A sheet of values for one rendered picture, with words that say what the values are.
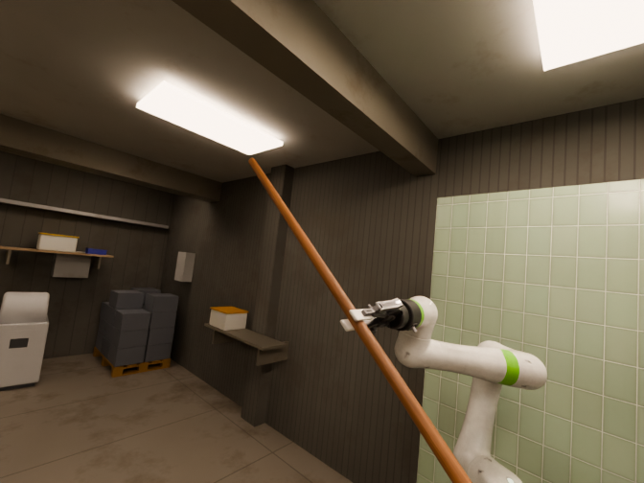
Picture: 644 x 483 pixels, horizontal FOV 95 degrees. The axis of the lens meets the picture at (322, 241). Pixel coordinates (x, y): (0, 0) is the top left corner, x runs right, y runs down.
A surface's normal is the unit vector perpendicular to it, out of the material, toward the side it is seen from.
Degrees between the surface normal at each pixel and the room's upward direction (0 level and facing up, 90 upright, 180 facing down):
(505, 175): 90
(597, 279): 90
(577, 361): 90
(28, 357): 90
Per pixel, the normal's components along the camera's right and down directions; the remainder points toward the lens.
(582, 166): -0.65, -0.13
